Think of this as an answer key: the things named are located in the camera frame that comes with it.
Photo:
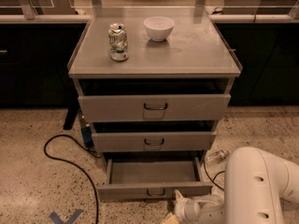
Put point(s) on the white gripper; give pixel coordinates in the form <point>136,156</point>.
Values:
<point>188,209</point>

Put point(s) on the dark lab bench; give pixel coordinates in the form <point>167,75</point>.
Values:
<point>36,58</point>

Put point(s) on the grey drawer cabinet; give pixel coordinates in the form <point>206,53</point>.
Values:
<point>194,50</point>

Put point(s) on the white bowl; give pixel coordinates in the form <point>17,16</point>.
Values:
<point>159,28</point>

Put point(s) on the grey middle drawer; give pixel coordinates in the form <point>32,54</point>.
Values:
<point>142,136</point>

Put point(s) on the grey bottom drawer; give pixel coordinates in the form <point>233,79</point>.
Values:
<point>152,180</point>

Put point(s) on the grey top drawer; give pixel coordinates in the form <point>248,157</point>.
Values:
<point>108,100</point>

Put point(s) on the clear plastic bottle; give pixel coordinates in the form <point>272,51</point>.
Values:
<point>217,157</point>

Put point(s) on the crushed green soda can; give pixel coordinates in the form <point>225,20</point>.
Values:
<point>117,39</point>

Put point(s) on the blue power box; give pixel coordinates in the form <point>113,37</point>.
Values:
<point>86,133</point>

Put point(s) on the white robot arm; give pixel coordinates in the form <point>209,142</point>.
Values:
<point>255,182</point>

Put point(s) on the grey drawer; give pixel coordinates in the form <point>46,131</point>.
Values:
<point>142,136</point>
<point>152,180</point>
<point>108,100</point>

